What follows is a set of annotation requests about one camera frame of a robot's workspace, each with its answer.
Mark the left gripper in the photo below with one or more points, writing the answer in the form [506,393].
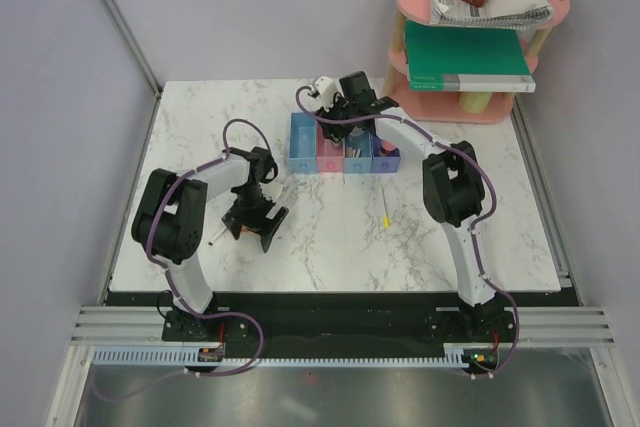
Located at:
[267,227]

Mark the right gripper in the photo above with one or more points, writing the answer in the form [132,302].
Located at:
[333,131]

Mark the clear paperclip jar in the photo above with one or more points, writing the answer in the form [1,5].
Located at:
[357,136]

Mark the orange highlighter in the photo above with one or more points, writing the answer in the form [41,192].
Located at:
[248,232]

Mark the light blue drawer bin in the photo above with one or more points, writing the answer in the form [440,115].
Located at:
[361,165]
[301,156]

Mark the pink drawer bin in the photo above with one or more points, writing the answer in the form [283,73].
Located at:
[328,161]

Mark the pink cap glue bottle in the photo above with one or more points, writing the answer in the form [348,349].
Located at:
[386,148]

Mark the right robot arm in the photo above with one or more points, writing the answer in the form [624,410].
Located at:
[452,185]

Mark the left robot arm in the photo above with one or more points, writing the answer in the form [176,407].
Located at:
[169,224]

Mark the black white marker pen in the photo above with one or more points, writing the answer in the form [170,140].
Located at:
[216,237]

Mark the yellow cap white pen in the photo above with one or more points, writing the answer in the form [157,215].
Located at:
[386,218]

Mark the green book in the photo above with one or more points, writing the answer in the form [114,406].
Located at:
[448,59]

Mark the yellow foam roll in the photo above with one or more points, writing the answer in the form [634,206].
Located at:
[474,102]

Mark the pink three tier shelf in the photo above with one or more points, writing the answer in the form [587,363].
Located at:
[444,106]

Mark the grey spiral notebook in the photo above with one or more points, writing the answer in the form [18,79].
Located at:
[499,14]

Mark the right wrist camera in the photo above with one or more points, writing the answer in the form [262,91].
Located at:
[324,89]

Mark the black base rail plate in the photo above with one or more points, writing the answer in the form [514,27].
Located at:
[341,323]

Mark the white cable duct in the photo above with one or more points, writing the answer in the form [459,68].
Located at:
[203,357]

